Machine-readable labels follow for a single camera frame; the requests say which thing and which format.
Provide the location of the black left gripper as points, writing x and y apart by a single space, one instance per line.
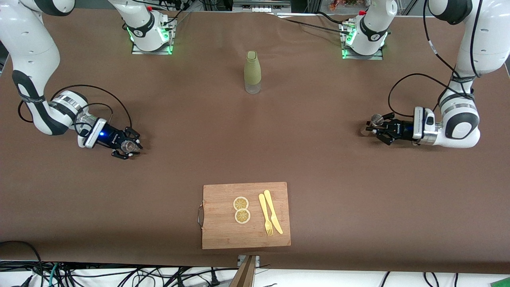
401 130

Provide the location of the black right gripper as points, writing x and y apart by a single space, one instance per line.
110 137

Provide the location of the small clear glass cup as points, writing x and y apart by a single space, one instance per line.
128 146

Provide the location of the steel double jigger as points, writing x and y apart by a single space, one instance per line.
376 118

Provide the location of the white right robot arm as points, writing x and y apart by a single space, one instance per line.
28 40

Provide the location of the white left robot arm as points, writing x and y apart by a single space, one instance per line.
486 40

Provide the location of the brown table cover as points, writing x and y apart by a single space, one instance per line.
119 199

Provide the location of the lemon slice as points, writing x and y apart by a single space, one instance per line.
241 203
242 216

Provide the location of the wooden cutting board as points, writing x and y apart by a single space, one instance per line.
223 235

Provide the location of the yellow plastic knife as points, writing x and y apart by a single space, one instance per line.
271 207

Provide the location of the yellow plastic fork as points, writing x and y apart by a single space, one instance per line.
263 207

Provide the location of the green sleeved glass bottle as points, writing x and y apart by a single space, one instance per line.
252 71

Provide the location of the grey power strip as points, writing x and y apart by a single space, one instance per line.
259 7

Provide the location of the green flat object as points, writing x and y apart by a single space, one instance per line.
502 284

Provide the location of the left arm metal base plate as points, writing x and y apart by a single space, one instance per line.
376 57

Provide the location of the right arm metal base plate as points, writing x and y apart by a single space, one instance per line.
159 52

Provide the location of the aluminium camera mount post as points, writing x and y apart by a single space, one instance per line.
245 275

